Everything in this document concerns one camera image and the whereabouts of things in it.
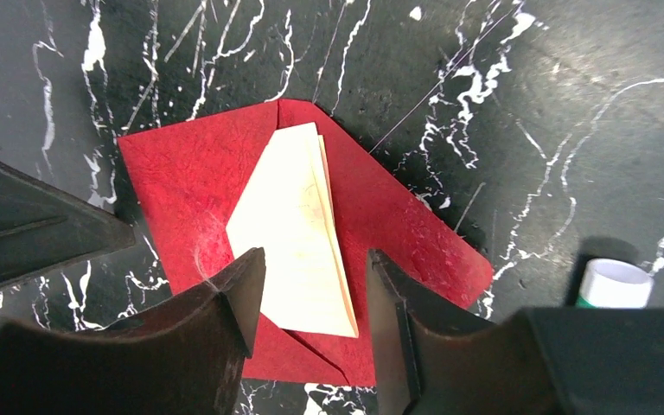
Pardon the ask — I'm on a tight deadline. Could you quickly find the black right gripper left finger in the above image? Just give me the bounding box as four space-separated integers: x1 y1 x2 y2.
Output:
0 248 265 414

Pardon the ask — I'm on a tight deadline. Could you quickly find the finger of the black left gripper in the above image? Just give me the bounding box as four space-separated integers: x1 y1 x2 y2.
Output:
0 162 136 289

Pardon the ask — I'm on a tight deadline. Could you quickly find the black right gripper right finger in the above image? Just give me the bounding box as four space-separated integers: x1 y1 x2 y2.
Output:
366 249 664 414

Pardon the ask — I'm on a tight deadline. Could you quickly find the peach lined letter paper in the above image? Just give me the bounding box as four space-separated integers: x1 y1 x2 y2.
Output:
226 123 359 338

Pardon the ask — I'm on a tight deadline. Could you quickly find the white green glue stick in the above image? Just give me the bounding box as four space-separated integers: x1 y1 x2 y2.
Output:
575 259 654 309

